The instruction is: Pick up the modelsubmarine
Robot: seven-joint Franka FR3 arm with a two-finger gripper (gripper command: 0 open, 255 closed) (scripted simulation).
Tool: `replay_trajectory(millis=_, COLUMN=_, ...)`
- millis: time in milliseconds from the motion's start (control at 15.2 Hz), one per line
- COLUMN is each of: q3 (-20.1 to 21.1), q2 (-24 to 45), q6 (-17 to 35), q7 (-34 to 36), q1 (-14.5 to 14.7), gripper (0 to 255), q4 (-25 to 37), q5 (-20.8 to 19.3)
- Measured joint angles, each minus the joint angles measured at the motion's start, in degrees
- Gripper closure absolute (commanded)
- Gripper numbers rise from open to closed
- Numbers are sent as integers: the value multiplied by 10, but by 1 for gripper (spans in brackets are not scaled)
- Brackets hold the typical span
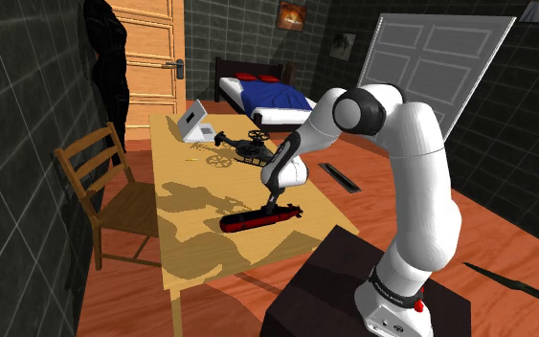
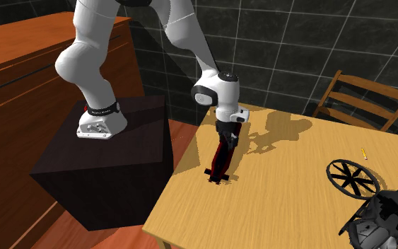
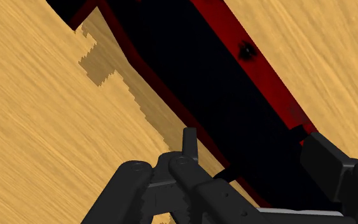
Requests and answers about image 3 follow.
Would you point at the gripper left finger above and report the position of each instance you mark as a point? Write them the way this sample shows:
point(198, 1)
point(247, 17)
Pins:
point(194, 189)

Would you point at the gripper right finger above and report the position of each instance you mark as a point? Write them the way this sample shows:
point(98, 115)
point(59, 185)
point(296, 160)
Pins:
point(327, 161)

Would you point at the red and black robot stand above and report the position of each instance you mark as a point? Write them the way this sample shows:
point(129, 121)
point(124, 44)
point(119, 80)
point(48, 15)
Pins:
point(212, 93)

